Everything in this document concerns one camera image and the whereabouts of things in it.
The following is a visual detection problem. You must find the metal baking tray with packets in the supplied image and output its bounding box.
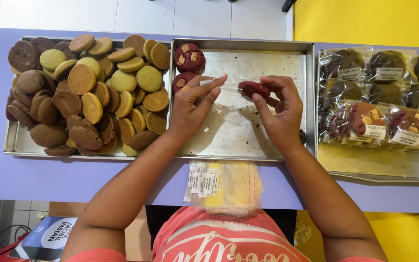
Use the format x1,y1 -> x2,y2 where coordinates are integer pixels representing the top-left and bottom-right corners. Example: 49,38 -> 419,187
316,48 -> 419,183

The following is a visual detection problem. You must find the red cookie with pale chunks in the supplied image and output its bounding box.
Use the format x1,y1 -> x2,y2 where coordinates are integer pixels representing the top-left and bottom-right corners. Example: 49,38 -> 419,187
174,42 -> 206,74

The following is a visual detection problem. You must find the person's left hand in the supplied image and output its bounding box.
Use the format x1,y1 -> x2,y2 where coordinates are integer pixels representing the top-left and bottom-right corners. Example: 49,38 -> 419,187
168,74 -> 228,137

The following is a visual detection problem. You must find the group of bagged labelled cookies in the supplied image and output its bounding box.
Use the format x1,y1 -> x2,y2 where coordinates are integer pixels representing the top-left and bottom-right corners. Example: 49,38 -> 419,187
318,46 -> 419,154

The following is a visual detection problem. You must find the person's red printed shirt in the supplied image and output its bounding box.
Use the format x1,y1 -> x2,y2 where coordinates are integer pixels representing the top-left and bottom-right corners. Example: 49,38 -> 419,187
64,206 -> 387,262

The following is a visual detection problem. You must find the person's right hand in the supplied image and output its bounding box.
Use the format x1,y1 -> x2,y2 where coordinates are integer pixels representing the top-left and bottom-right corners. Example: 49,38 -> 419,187
252,75 -> 304,147

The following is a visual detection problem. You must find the metal baking tray with cookies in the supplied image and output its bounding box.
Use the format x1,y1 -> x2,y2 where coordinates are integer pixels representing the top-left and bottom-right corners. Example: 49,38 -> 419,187
3,35 -> 172,161

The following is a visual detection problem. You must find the plain red cookie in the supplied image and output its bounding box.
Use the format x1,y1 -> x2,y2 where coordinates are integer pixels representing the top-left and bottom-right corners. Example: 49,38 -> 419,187
238,81 -> 271,101

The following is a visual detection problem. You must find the white crumpled plastic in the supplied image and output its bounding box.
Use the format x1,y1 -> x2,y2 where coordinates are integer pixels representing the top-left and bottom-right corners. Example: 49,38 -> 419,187
294,219 -> 312,245

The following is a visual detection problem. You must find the pile of brown and yellow cookies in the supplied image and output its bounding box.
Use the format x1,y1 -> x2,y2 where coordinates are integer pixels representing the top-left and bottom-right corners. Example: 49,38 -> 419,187
5,34 -> 171,157

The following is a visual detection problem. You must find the black cable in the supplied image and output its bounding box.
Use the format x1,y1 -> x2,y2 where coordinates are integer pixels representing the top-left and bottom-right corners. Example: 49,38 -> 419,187
0,224 -> 32,248

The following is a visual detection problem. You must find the stack of empty labelled bags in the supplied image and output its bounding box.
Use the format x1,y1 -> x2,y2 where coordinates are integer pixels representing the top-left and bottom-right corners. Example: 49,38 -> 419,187
183,160 -> 265,216

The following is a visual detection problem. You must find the metal baking tray with paper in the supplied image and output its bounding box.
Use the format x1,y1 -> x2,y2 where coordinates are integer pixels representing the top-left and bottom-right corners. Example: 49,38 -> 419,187
168,38 -> 317,162

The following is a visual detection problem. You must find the red cookie with one chunk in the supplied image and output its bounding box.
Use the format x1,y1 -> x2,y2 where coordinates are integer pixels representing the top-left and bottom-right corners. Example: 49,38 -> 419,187
173,72 -> 198,94

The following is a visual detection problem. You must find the blue and white box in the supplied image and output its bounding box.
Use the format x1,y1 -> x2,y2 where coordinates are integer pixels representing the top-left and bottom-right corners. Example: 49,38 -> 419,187
9,216 -> 78,262

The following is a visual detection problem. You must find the white baking paper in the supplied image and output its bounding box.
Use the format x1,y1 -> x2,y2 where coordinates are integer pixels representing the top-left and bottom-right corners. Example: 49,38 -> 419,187
178,50 -> 307,159

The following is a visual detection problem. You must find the clear plastic cookie bag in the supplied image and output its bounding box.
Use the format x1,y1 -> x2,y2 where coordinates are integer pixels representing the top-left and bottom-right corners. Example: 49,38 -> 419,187
199,74 -> 265,99

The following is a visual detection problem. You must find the yellow paper liner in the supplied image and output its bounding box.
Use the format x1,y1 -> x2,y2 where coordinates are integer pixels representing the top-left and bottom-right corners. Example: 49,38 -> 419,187
318,143 -> 419,179

